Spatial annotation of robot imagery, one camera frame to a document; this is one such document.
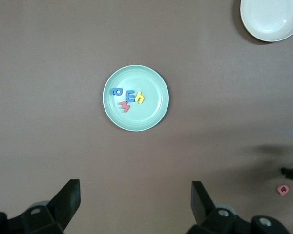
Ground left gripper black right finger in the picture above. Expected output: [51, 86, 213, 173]
[185, 181, 291, 234]

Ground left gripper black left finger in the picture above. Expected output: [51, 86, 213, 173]
[0, 179, 81, 234]

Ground red foam uppercase G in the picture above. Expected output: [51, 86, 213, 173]
[277, 184, 290, 197]

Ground blue foam lowercase m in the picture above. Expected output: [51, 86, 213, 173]
[125, 89, 137, 103]

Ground yellow foam lowercase h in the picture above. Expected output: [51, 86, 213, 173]
[134, 91, 145, 104]

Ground green plate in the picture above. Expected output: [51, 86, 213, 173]
[102, 64, 170, 132]

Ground beige plate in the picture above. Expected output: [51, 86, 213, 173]
[239, 0, 293, 42]

